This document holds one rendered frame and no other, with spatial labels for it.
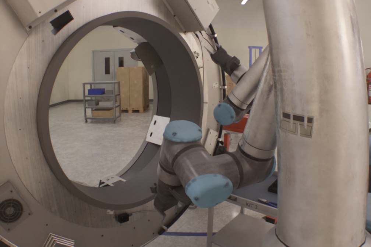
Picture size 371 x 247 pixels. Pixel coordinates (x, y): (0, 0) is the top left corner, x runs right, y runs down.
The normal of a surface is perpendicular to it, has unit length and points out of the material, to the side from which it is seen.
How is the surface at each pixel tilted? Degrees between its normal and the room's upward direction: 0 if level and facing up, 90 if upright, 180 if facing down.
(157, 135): 63
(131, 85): 90
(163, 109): 81
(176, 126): 20
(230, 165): 47
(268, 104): 99
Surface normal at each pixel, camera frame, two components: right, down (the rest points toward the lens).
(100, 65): -0.03, 0.16
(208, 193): 0.34, 0.55
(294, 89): -0.87, 0.07
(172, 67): -0.57, 0.58
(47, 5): 0.76, 0.11
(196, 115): -0.65, -0.06
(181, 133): 0.16, -0.89
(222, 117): -0.54, 0.20
